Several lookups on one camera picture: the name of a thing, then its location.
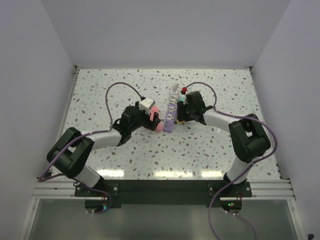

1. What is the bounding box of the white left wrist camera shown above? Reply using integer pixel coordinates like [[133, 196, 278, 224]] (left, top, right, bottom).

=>
[[138, 97, 156, 114]]

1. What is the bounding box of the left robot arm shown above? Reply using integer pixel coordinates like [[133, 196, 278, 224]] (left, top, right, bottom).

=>
[[46, 97, 161, 196]]

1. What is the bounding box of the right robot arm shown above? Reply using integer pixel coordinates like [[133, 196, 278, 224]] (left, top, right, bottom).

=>
[[177, 91, 271, 197]]

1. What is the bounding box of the aluminium front rail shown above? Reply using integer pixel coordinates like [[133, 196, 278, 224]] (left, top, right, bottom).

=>
[[32, 179, 295, 200]]

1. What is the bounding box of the pink triangular power strip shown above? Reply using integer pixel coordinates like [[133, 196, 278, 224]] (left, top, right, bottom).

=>
[[150, 106, 163, 133]]

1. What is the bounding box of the purple power strip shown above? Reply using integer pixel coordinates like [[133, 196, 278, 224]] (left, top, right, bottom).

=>
[[162, 103, 178, 133]]

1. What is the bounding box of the yellow plug adapter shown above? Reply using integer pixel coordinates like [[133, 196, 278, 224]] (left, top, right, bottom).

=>
[[176, 120, 185, 125]]

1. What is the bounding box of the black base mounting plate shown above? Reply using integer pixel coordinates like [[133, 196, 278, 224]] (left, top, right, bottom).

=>
[[74, 179, 253, 210]]

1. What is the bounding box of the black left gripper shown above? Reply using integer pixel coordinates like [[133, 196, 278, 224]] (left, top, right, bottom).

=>
[[129, 101, 160, 133]]

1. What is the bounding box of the white coiled power cord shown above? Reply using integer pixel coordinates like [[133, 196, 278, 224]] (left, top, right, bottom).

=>
[[168, 83, 181, 105]]

